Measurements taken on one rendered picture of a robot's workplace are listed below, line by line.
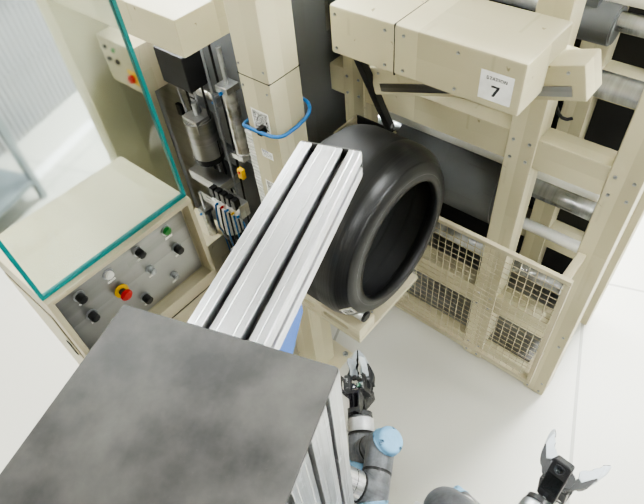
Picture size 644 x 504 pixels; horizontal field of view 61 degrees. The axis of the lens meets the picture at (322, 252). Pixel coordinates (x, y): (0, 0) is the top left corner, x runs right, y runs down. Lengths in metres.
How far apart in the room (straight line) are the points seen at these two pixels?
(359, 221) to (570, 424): 1.69
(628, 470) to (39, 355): 2.95
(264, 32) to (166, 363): 1.13
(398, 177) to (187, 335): 1.09
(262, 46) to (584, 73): 0.82
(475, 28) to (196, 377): 1.23
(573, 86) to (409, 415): 1.72
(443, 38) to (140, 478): 1.26
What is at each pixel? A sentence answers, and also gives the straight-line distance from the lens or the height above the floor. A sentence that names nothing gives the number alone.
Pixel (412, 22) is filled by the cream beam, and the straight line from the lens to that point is 1.59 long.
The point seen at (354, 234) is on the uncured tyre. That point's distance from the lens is 1.52.
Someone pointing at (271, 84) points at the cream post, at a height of 1.65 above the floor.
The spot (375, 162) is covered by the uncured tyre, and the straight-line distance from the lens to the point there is 1.57.
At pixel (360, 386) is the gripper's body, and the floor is 1.04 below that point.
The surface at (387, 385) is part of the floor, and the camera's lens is 2.81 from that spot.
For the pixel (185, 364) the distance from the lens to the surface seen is 0.56.
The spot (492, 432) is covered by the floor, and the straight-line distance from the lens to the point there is 2.76.
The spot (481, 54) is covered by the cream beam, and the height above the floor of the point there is 1.77.
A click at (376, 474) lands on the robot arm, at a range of 1.47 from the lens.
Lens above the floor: 2.49
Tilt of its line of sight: 49 degrees down
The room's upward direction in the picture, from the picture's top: 7 degrees counter-clockwise
